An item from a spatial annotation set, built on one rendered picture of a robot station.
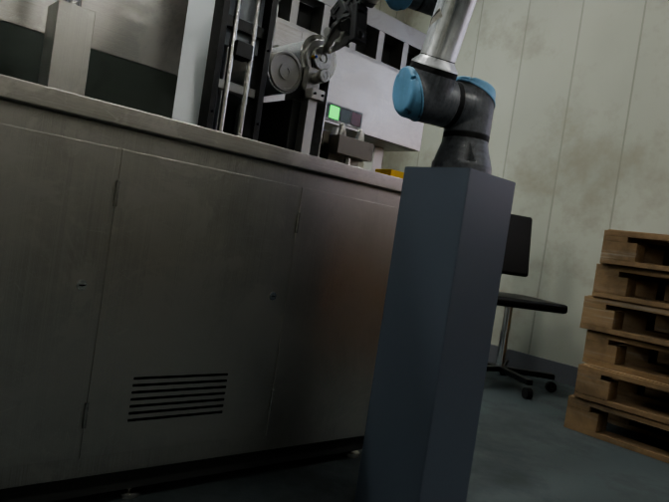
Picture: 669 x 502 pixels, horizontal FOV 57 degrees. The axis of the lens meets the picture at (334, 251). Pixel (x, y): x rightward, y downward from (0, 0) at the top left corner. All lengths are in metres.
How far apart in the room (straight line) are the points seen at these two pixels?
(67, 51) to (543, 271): 3.29
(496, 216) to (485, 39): 3.45
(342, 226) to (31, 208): 0.82
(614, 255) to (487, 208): 1.47
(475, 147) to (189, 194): 0.69
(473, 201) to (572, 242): 2.74
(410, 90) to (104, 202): 0.72
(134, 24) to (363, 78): 0.97
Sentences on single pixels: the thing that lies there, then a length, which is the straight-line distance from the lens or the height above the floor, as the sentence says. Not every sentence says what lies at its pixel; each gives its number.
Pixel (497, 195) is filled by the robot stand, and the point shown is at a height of 0.85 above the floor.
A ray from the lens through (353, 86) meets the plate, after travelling 2.57.
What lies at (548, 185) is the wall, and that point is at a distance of 4.31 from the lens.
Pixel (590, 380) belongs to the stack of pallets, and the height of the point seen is 0.24.
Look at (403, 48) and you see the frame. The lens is 2.81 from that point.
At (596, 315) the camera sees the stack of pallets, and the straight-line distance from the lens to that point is 2.98.
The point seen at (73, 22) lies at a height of 1.13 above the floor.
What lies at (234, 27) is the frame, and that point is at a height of 1.20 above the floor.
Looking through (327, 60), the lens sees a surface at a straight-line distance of 2.03.
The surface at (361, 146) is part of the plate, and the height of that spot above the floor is 1.01.
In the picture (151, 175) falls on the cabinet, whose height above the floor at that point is 0.77.
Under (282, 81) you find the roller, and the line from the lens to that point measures 1.94.
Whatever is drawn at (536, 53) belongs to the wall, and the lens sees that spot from 4.64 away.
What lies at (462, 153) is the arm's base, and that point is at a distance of 1.52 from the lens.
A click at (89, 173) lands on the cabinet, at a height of 0.75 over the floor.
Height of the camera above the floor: 0.70
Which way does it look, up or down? 1 degrees down
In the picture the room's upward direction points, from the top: 8 degrees clockwise
